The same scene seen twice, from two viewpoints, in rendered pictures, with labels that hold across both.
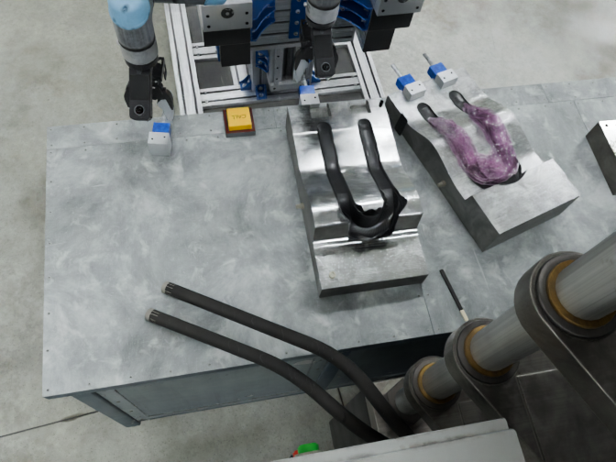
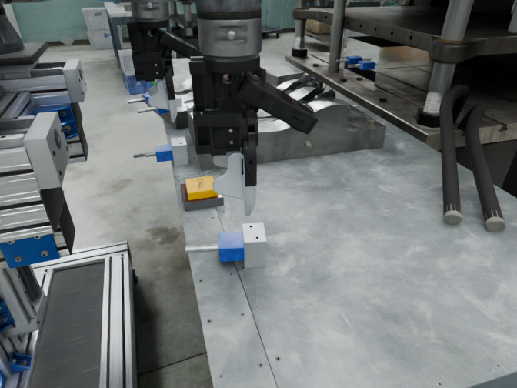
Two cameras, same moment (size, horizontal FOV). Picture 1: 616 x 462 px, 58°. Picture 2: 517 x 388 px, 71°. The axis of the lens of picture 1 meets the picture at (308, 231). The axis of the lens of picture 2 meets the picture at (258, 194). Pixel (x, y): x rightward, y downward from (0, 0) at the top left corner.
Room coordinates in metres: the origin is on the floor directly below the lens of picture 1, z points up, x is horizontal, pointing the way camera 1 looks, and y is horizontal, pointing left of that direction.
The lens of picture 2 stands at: (0.72, 0.89, 1.21)
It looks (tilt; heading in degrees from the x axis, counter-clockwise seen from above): 31 degrees down; 275
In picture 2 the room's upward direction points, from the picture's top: straight up
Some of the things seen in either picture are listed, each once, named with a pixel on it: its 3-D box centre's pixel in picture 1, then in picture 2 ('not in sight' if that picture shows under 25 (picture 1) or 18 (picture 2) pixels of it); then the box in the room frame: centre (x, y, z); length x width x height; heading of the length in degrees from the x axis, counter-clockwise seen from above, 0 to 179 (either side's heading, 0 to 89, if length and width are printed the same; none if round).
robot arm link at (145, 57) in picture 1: (137, 46); (230, 38); (0.79, 0.43, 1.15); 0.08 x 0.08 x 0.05
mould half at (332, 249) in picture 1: (354, 187); (282, 117); (0.73, -0.09, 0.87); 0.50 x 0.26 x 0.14; 21
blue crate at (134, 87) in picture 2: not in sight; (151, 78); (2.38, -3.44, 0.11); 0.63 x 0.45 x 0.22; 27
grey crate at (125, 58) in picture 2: not in sight; (148, 60); (2.38, -3.44, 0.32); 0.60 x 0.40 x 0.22; 31
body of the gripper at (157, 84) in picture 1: (146, 70); (227, 104); (0.80, 0.43, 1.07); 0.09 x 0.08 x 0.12; 10
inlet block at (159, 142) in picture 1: (161, 128); (225, 246); (0.81, 0.43, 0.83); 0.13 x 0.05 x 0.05; 10
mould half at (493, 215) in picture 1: (476, 148); (226, 89); (0.94, -0.39, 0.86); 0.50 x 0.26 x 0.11; 38
